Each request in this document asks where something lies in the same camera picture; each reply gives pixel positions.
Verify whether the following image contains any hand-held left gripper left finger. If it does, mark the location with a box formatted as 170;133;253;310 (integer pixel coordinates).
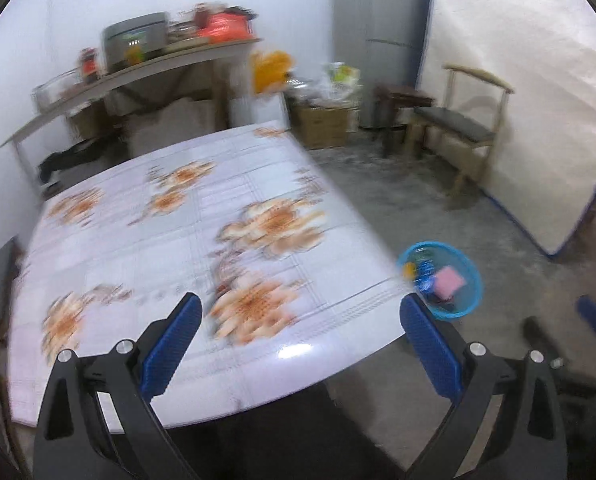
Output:
33;291;203;480

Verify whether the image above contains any pile of clear plastic bags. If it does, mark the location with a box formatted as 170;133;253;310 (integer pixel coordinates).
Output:
288;62;363;108

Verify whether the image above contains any grey refrigerator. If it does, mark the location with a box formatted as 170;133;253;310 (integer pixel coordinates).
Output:
330;0;436;131

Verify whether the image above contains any orange-red bag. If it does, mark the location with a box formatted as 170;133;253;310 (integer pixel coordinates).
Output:
193;4;256;41

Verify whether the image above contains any blue wrapper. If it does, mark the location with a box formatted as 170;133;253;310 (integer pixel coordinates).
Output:
414;257;437;293

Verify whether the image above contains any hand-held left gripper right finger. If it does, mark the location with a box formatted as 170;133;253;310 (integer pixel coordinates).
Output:
399;292;568;480

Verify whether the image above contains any red jar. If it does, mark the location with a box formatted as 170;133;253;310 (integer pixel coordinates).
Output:
80;47;101;81

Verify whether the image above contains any cardboard box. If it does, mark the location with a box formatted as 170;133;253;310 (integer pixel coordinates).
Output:
293;102;351;150

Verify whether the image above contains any wooden chair grey seat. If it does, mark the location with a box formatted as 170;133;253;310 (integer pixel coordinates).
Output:
405;63;516;198

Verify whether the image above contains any black cloth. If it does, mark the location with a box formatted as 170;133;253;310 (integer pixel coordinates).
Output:
38;140;129;183

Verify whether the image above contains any floral tablecloth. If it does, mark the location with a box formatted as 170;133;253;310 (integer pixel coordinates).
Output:
5;120;413;428

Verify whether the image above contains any white cabinet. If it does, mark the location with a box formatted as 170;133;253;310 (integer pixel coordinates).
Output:
228;92;291;128

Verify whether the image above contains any blue plastic mesh basket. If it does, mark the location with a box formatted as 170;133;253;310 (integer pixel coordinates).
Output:
397;241;483;321

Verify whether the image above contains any grey side table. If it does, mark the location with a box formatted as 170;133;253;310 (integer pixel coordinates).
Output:
0;37;263;196

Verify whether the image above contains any grey rice cooker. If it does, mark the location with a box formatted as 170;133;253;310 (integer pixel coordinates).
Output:
101;12;169;68

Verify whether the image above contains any dark wooden stool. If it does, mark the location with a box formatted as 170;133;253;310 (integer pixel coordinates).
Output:
374;85;435;156

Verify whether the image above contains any yellow plastic bag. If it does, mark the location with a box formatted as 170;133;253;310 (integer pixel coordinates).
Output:
252;50;299;96

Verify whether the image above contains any pink scouring sponge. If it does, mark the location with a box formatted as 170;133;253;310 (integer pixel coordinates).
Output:
435;266;466;301

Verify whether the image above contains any white mattress blue trim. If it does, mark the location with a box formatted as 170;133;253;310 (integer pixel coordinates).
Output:
418;0;596;261

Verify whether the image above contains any white sack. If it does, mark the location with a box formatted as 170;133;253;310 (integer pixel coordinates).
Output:
128;97;229;158

